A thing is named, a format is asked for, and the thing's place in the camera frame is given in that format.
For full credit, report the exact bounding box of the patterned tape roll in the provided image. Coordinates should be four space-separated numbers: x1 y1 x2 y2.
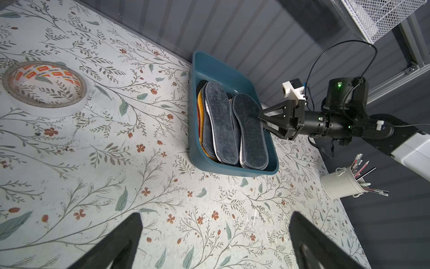
2 61 88 118

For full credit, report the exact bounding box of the yellow fleece insole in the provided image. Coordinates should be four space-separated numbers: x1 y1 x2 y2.
197 91 215 161

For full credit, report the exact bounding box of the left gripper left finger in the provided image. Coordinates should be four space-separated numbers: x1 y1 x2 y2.
70 213 143 269

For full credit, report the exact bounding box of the white insole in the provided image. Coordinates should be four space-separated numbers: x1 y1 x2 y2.
239 137 246 169
203 83 220 163

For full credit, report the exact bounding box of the teal plastic storage box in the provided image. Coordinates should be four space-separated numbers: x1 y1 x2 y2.
188 51 279 177

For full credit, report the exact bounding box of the white wire mesh basket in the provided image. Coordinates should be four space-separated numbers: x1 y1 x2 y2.
331 0 427 44

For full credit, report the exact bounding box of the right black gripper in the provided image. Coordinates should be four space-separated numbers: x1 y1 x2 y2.
258 77 393 146

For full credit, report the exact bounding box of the white pen cup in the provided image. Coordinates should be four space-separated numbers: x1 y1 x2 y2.
320 154 389 199

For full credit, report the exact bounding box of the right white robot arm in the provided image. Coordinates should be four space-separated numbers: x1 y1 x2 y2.
258 77 430 179

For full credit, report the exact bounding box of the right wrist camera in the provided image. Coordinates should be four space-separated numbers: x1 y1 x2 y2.
282 78 305 102

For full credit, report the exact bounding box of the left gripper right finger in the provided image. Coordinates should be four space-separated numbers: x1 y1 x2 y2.
289 211 363 269

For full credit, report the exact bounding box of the dark grey fleece insole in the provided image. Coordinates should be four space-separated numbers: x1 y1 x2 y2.
202 90 218 161
232 94 269 170
206 81 239 166

